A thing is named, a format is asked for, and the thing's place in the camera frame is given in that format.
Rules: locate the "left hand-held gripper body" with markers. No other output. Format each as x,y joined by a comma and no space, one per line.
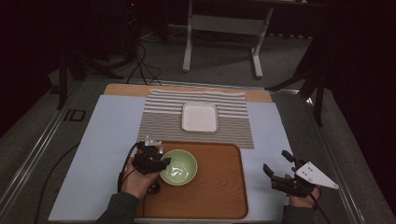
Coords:
146,161

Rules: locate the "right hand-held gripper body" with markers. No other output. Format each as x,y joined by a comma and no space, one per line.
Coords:
302,184

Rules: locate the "light green bowl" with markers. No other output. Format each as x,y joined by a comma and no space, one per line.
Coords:
179,169

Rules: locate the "brown wooden tray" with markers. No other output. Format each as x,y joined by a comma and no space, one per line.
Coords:
214,189

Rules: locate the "person's right hand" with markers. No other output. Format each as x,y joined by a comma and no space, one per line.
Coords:
305,201

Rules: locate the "person's left hand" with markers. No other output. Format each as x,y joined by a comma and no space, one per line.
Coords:
137,183

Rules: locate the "grey striped placemat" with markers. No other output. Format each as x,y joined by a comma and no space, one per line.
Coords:
162,124

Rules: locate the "light blue table sheet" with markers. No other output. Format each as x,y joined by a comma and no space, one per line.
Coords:
99,140

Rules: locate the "white square plate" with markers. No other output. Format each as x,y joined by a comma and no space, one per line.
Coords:
199,117

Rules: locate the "black tripod stand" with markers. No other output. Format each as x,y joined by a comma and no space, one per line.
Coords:
317,93
63,77

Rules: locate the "dark device with red light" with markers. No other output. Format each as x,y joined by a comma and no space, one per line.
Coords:
132,4

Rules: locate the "aluminium rail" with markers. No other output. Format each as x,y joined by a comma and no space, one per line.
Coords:
337,174
34,155

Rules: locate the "white metal table frame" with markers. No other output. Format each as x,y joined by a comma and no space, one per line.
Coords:
227,25

